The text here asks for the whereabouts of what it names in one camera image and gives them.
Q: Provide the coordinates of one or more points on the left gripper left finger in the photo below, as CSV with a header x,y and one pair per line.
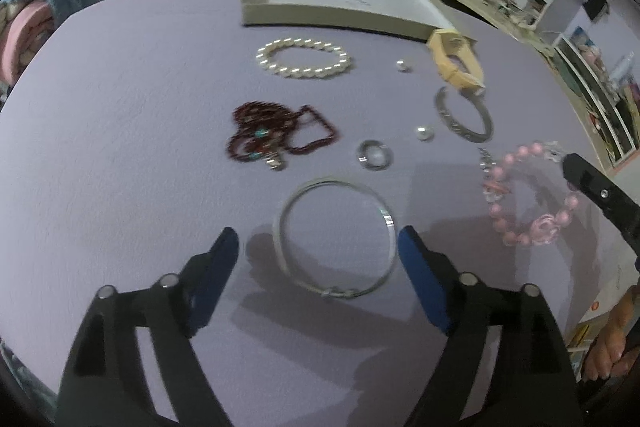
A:
x,y
104,383

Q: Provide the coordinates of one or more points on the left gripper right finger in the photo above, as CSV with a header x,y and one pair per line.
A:
x,y
504,362

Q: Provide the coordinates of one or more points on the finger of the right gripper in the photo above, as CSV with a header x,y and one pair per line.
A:
x,y
616,206

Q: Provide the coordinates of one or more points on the pearl stud earring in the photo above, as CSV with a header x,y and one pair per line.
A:
x,y
424,133

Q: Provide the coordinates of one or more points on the thin silver bangle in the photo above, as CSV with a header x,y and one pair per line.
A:
x,y
335,238

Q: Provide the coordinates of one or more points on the yellow wrist watch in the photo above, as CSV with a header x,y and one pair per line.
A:
x,y
455,61

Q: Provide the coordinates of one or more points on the person's right hand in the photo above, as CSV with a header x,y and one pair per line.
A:
x,y
607,357

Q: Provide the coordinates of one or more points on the grey shallow box tray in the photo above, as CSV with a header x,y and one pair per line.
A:
x,y
412,19

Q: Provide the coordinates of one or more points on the pink folded blanket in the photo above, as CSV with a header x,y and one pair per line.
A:
x,y
24,30

